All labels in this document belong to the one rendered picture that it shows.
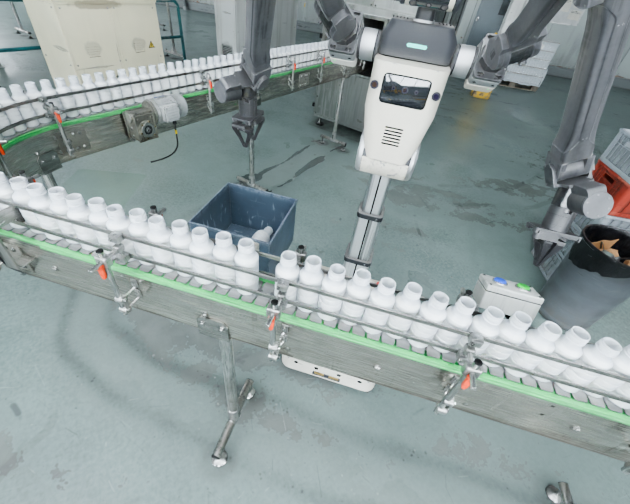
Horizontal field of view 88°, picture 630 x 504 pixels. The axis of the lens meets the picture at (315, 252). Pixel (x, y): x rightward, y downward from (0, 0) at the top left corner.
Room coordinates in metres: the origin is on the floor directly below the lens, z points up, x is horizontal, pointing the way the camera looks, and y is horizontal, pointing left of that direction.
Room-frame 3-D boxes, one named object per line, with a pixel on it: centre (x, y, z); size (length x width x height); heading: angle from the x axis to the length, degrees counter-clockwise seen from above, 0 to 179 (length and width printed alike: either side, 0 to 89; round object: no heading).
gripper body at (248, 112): (1.05, 0.28, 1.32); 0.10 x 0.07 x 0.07; 168
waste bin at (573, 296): (1.68, -1.84, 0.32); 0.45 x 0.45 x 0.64
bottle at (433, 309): (0.51, -0.29, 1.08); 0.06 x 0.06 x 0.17
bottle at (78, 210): (0.66, 0.64, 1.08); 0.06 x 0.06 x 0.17
